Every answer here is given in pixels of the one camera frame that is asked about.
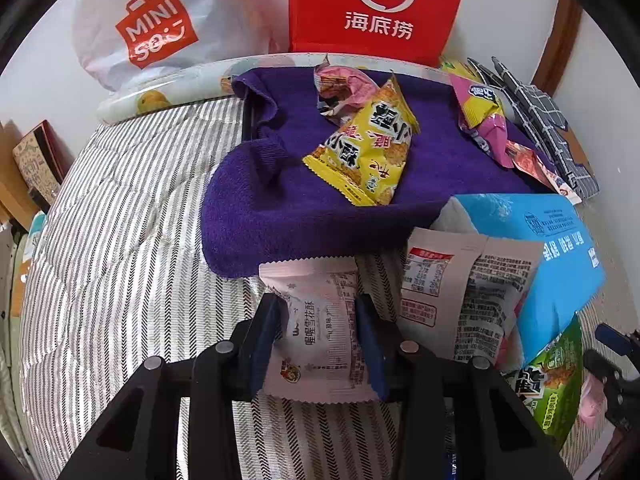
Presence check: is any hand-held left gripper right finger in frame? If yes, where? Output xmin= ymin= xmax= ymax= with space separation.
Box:
xmin=352 ymin=292 xmax=576 ymax=480

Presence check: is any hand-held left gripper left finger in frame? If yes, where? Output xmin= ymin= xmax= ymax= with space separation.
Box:
xmin=55 ymin=292 xmax=282 ymax=480

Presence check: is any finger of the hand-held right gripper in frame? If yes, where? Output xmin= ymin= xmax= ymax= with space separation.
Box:
xmin=594 ymin=324 xmax=640 ymax=361
xmin=582 ymin=349 xmax=640 ymax=431

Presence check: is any white pink snack packet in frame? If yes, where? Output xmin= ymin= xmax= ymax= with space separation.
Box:
xmin=454 ymin=237 xmax=544 ymax=362
xmin=259 ymin=259 xmax=381 ymax=404
xmin=399 ymin=227 xmax=488 ymax=329

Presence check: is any green triangular snack packet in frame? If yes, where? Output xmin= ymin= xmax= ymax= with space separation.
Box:
xmin=501 ymin=312 xmax=586 ymax=449

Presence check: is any red snack packet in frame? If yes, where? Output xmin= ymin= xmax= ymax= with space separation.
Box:
xmin=505 ymin=139 xmax=584 ymax=206

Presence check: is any pink and yellow snack packet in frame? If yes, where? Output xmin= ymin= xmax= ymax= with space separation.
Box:
xmin=447 ymin=72 xmax=517 ymax=168

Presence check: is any pink triangular snack packet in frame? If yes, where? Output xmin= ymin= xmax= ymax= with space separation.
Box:
xmin=312 ymin=55 xmax=384 ymax=127

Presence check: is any blue tissue pack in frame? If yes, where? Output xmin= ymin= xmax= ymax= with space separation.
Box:
xmin=432 ymin=194 xmax=608 ymax=367

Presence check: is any purple towel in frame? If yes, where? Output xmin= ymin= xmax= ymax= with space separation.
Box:
xmin=201 ymin=66 xmax=551 ymax=279

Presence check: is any grey checked cloth with star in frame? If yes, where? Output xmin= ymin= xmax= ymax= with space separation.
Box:
xmin=467 ymin=56 xmax=601 ymax=199

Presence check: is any teal white box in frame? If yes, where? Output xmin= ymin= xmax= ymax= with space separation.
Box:
xmin=27 ymin=212 xmax=49 ymax=261

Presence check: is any fruit print paper roll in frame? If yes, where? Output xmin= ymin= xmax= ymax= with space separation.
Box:
xmin=96 ymin=52 xmax=451 ymax=127

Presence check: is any patterned notebook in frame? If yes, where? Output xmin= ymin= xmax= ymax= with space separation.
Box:
xmin=12 ymin=120 xmax=77 ymax=207

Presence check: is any yellow chip bag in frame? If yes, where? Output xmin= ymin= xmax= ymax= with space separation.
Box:
xmin=439 ymin=56 xmax=476 ymax=79

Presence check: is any red paper bag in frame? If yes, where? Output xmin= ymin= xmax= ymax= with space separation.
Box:
xmin=289 ymin=0 xmax=472 ymax=67

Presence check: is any white plastic bag red logo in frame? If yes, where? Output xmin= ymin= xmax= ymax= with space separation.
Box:
xmin=72 ymin=0 xmax=296 ymax=93

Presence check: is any wooden door frame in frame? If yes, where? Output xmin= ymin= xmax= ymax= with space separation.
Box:
xmin=531 ymin=0 xmax=584 ymax=99

